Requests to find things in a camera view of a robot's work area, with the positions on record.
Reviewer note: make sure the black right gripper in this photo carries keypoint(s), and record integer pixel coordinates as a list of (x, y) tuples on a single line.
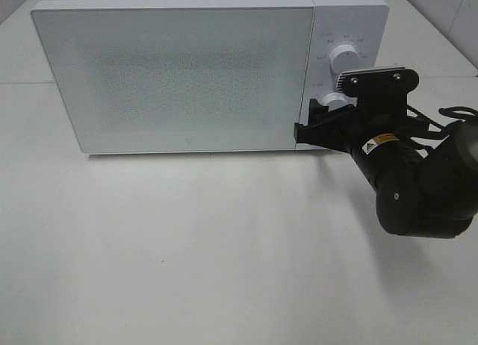
[(376, 133)]

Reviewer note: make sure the white timer knob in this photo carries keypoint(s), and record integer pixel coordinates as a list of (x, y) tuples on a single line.
[(334, 101)]

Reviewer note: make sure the white microwave door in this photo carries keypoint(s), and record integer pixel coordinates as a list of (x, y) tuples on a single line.
[(154, 81)]

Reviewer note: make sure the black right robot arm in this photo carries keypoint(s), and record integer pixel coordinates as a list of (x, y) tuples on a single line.
[(425, 181)]

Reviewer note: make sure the upper white power knob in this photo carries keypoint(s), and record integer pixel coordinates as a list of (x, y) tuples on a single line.
[(343, 57)]

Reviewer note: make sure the white microwave oven body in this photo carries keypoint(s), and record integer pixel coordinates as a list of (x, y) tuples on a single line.
[(361, 22)]

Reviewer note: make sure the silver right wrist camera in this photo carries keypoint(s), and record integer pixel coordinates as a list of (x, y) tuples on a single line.
[(377, 82)]

